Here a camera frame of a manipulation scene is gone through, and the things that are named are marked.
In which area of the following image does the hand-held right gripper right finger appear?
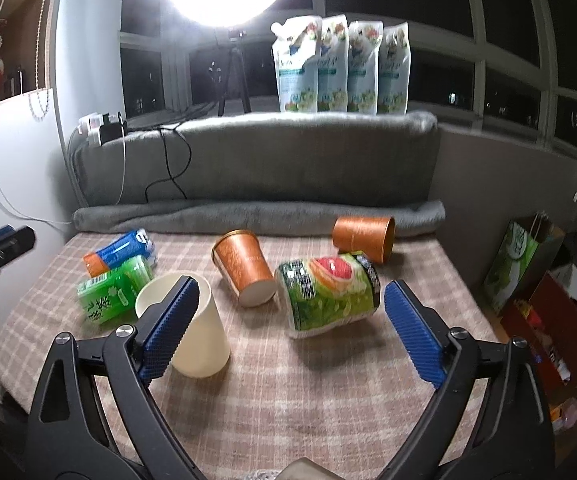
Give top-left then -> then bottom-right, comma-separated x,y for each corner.
383,280 -> 555,480

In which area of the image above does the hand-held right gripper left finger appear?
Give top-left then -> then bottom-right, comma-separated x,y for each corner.
27,276 -> 209,480

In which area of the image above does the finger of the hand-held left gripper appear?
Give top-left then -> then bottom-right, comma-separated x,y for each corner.
0,225 -> 36,303

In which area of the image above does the green printed plastic cup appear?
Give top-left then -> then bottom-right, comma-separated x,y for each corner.
274,252 -> 382,342

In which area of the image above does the cream paper cup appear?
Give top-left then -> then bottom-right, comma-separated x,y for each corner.
135,271 -> 232,379

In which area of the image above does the orange paper cup white base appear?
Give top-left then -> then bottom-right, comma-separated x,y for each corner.
212,229 -> 277,308

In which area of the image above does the green drink carton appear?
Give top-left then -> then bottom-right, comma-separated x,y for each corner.
77,255 -> 154,329

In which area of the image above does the blue orange drink carton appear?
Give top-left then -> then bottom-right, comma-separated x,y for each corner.
83,228 -> 158,277

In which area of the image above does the green paper bag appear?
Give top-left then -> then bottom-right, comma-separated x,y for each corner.
482,212 -> 567,317

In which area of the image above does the plaid table cloth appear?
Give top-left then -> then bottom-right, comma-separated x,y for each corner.
0,232 -> 500,480

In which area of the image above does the white power strip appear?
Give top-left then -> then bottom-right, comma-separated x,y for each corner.
77,112 -> 119,147

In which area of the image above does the red cardboard box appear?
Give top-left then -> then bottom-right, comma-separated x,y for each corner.
499,272 -> 577,392

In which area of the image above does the rolled grey blanket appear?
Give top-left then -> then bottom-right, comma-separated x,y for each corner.
72,199 -> 447,239

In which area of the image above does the black power adapter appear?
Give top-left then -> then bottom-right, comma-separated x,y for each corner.
99,112 -> 128,144

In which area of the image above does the white green refill pouch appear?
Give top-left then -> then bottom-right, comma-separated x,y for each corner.
377,22 -> 412,116
347,20 -> 382,114
317,14 -> 350,114

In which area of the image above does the black tripod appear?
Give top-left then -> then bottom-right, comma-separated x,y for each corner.
211,29 -> 252,116

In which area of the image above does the refill pouch with spout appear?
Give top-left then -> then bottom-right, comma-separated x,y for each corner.
271,17 -> 320,114

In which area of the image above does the black cable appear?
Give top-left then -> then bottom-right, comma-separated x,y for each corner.
145,119 -> 218,201

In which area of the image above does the white bead chain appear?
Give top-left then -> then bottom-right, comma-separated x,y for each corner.
27,0 -> 53,122

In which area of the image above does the white window frame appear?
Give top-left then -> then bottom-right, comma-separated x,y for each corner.
118,0 -> 577,163

